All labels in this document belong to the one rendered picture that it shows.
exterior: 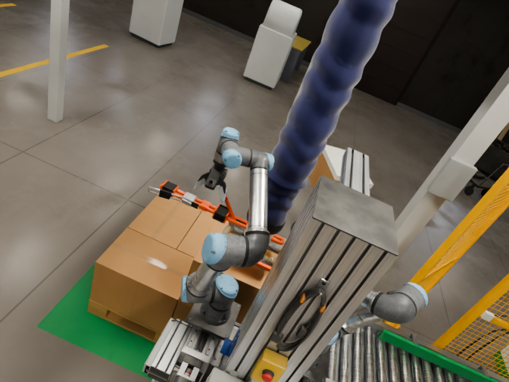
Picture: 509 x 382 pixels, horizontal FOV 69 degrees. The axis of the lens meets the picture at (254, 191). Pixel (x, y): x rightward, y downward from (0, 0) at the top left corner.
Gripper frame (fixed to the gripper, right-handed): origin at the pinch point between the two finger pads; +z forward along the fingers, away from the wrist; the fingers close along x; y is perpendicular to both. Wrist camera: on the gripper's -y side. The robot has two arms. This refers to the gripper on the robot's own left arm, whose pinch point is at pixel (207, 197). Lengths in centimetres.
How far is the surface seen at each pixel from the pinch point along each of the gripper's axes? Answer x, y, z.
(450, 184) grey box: -143, 126, -7
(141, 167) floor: 119, 201, 152
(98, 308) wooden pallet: 51, 16, 143
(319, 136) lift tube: -36, 26, -39
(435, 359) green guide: -184, 59, 92
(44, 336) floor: 71, -13, 152
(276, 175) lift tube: -24.9, 25.9, -10.9
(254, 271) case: -37, 27, 58
